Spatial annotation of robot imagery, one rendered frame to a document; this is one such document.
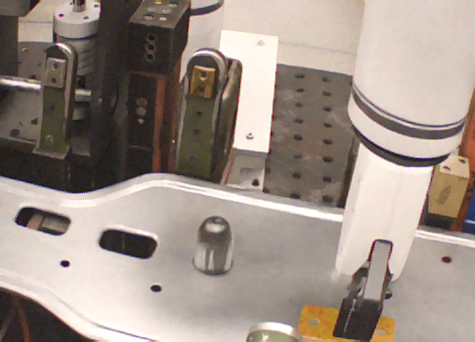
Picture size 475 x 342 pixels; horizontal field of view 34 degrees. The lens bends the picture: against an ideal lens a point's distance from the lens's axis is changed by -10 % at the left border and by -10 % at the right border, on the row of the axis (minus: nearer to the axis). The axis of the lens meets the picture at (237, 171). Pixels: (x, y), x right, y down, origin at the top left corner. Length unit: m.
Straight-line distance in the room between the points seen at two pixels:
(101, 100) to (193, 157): 0.11
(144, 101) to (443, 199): 0.33
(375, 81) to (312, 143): 0.90
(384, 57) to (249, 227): 0.32
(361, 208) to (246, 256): 0.22
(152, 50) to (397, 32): 0.40
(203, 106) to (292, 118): 0.65
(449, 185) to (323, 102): 0.75
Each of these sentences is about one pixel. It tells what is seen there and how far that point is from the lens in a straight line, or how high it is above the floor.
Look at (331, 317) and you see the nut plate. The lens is 0.69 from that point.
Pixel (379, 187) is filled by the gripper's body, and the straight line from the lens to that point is 0.53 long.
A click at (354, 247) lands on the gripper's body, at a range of 0.55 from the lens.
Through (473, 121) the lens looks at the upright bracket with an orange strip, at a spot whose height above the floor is 1.10.
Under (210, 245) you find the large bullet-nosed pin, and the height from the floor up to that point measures 1.03.
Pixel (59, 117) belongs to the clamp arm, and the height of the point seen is 1.03.
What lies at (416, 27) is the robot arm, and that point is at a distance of 0.47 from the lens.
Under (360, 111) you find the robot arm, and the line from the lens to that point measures 0.52.
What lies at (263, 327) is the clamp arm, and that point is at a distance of 0.52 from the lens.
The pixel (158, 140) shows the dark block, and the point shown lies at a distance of 0.89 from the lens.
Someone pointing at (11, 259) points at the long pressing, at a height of 1.00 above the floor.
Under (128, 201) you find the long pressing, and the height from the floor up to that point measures 1.00.
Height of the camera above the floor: 1.50
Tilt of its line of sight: 38 degrees down
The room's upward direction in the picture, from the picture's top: 7 degrees clockwise
